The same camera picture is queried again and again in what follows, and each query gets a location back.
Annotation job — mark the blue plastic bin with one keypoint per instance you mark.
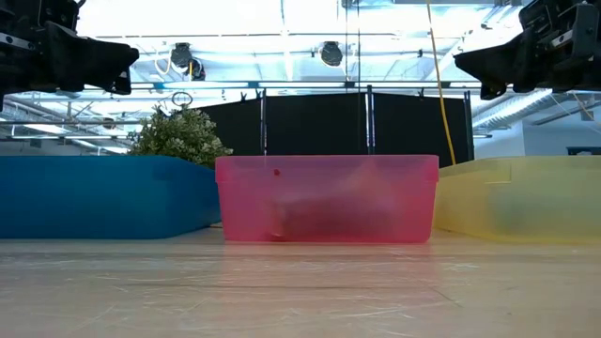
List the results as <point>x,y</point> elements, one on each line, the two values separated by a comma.
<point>117,197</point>

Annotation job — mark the pink translucent plastic bin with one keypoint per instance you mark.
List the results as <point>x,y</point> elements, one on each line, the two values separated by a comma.
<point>305,183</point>

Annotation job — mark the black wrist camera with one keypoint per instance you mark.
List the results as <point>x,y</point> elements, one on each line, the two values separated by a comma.
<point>540,14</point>
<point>47,11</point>

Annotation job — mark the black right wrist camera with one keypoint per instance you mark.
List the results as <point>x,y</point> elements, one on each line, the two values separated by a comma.
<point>540,14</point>

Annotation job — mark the horizontal metal rail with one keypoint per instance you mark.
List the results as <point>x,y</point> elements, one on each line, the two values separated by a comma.
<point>305,85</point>

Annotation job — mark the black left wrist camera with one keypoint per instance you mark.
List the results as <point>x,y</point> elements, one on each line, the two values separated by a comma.
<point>47,11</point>

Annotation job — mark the black ceiling fixture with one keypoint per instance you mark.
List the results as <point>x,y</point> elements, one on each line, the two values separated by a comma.
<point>331,53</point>
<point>180,54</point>

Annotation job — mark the small black ceiling device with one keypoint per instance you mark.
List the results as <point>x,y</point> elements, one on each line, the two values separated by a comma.
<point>197,70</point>

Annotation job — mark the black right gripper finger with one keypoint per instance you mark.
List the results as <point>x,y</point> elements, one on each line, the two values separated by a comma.
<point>493,58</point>
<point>502,80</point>

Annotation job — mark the yellow translucent plastic bin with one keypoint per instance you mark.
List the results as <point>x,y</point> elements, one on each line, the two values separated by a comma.
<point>516,202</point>

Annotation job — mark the green potted plant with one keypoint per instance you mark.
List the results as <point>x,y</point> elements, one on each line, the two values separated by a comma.
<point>178,136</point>

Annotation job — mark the black partition panel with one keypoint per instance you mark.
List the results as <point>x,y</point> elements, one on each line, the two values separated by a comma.
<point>314,124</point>
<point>225,133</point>
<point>408,127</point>

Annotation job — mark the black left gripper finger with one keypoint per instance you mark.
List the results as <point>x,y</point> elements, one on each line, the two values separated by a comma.
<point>94,54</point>
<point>84,77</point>

